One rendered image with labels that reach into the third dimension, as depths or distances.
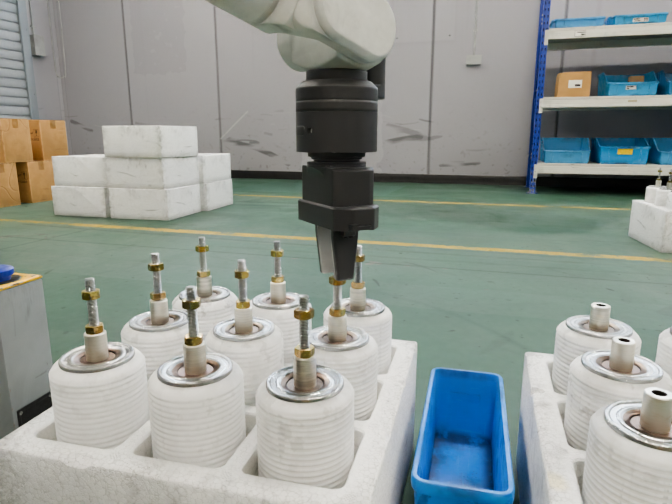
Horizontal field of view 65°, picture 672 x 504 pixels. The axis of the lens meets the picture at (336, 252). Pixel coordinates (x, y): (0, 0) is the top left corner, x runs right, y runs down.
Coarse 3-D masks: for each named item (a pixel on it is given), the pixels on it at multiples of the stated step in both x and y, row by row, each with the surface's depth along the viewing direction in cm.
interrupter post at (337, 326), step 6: (330, 318) 61; (336, 318) 60; (342, 318) 61; (330, 324) 61; (336, 324) 61; (342, 324) 61; (330, 330) 61; (336, 330) 61; (342, 330) 61; (330, 336) 61; (336, 336) 61; (342, 336) 61
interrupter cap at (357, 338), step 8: (320, 328) 65; (352, 328) 65; (312, 336) 62; (320, 336) 62; (352, 336) 63; (360, 336) 62; (368, 336) 62; (312, 344) 60; (320, 344) 60; (328, 344) 60; (336, 344) 60; (344, 344) 60; (352, 344) 60; (360, 344) 60
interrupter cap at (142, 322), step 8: (168, 312) 70; (176, 312) 71; (184, 312) 70; (136, 320) 68; (144, 320) 68; (176, 320) 68; (184, 320) 67; (136, 328) 65; (144, 328) 64; (152, 328) 64; (160, 328) 64; (168, 328) 65; (176, 328) 66
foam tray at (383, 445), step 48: (384, 384) 66; (48, 432) 57; (144, 432) 55; (384, 432) 55; (0, 480) 54; (48, 480) 52; (96, 480) 50; (144, 480) 49; (192, 480) 48; (240, 480) 48; (384, 480) 53
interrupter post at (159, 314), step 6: (150, 300) 67; (162, 300) 67; (150, 306) 67; (156, 306) 66; (162, 306) 67; (150, 312) 67; (156, 312) 66; (162, 312) 67; (156, 318) 67; (162, 318) 67; (168, 318) 68; (156, 324) 67
